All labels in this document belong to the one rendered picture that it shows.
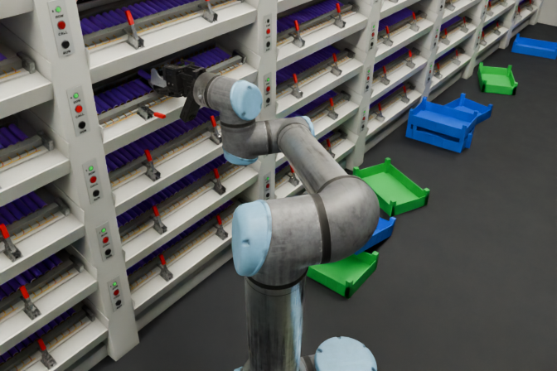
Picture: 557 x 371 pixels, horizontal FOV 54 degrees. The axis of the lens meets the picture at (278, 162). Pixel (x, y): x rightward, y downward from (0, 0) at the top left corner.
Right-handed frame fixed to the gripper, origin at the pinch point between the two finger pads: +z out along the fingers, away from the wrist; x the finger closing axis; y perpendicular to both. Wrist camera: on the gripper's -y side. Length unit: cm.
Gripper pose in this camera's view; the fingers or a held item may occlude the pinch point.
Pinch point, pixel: (154, 81)
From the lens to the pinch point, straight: 161.7
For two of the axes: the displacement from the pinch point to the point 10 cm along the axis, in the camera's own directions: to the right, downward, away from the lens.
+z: -7.8, -2.7, 5.6
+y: -0.5, -8.7, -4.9
